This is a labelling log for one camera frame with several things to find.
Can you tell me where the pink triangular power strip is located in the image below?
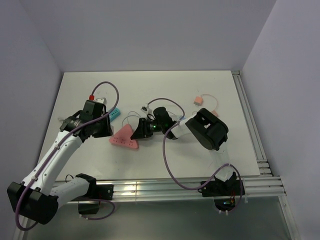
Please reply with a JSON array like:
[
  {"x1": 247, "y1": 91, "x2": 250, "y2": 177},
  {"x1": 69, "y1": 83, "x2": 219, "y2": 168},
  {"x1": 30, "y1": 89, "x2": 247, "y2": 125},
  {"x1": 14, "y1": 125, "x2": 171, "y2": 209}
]
[{"x1": 109, "y1": 124, "x2": 139, "y2": 150}]

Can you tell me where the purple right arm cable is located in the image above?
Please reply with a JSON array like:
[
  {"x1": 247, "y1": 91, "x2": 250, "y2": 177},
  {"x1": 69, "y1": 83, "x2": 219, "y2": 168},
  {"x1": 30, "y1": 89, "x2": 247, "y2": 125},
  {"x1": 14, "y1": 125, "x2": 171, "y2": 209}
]
[{"x1": 146, "y1": 97, "x2": 246, "y2": 191}]

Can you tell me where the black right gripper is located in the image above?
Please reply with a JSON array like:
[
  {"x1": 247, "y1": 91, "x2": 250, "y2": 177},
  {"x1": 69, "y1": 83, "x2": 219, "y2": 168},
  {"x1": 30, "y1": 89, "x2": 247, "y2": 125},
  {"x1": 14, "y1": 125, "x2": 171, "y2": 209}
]
[{"x1": 131, "y1": 117, "x2": 165, "y2": 140}]

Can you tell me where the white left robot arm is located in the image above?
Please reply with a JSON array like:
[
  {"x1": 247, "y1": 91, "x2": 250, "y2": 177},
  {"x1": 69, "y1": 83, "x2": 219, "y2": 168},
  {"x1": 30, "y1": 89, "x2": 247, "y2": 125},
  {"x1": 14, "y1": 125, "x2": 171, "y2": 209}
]
[{"x1": 7, "y1": 98, "x2": 113, "y2": 225}]

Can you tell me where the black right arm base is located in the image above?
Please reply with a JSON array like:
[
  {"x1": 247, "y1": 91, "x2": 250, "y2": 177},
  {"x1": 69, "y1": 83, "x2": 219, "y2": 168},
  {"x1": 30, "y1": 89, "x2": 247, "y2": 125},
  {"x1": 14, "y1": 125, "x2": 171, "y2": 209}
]
[{"x1": 198, "y1": 172, "x2": 245, "y2": 212}]

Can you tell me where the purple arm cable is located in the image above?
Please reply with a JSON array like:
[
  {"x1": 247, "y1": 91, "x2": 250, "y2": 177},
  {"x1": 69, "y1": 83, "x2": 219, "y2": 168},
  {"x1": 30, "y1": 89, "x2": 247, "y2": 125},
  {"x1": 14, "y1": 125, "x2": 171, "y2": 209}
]
[
  {"x1": 14, "y1": 81, "x2": 120, "y2": 231},
  {"x1": 146, "y1": 97, "x2": 246, "y2": 191}
]

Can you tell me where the teal power strip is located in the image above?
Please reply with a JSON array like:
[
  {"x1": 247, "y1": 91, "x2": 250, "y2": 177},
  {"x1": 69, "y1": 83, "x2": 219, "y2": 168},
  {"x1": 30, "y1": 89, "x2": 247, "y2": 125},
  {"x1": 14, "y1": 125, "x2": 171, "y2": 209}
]
[{"x1": 109, "y1": 107, "x2": 121, "y2": 122}]

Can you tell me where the aluminium frame rail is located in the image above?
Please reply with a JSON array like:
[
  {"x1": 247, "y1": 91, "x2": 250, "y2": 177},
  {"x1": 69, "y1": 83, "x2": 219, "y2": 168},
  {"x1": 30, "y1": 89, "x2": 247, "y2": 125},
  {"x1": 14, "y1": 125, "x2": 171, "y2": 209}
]
[{"x1": 41, "y1": 70, "x2": 301, "y2": 240}]

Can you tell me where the orange charger plug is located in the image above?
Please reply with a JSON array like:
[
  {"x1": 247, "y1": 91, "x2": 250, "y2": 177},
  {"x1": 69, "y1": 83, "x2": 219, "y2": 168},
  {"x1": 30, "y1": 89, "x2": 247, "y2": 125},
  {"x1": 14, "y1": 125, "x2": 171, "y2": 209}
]
[{"x1": 193, "y1": 96, "x2": 204, "y2": 107}]

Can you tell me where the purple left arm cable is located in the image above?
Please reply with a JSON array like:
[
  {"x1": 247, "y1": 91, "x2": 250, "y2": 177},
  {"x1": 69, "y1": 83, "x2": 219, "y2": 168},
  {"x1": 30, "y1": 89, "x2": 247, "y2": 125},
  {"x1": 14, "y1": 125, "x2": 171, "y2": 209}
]
[{"x1": 14, "y1": 81, "x2": 120, "y2": 231}]

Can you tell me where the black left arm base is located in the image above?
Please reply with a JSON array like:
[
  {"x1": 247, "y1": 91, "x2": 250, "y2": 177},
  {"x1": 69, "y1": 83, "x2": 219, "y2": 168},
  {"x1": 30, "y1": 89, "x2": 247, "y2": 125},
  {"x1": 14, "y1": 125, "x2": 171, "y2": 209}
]
[{"x1": 76, "y1": 184, "x2": 116, "y2": 216}]

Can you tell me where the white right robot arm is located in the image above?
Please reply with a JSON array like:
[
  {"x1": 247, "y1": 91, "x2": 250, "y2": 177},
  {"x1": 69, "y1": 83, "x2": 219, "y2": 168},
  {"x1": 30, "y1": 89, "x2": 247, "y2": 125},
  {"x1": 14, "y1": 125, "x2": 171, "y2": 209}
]
[{"x1": 130, "y1": 106, "x2": 235, "y2": 195}]

